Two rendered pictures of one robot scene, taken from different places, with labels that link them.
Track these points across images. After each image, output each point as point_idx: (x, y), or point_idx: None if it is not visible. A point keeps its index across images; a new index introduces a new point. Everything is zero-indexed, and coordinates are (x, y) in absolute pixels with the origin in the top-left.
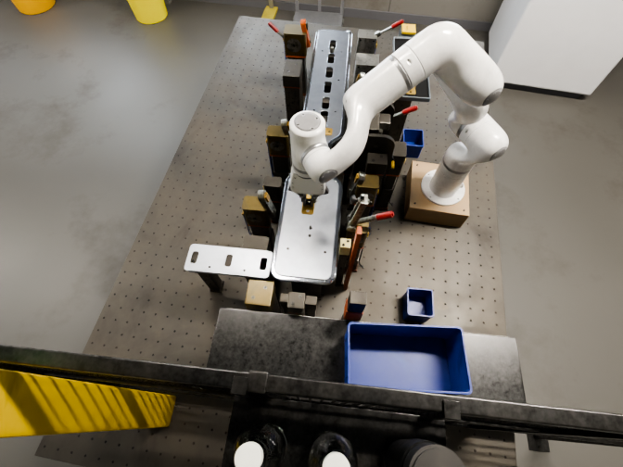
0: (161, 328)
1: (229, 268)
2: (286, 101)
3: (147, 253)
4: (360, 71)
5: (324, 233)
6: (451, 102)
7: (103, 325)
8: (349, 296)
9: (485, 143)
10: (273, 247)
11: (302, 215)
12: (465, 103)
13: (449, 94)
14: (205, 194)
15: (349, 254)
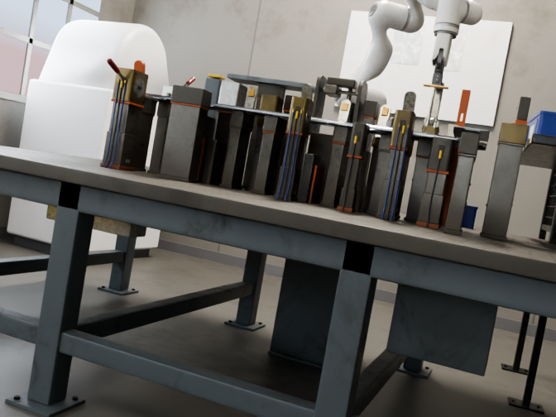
0: (529, 251)
1: (481, 136)
2: (196, 131)
3: (398, 230)
4: (240, 93)
5: (432, 138)
6: (384, 48)
7: (545, 260)
8: (524, 97)
9: (381, 93)
10: (398, 208)
11: None
12: (418, 26)
13: (385, 40)
14: (286, 205)
15: None
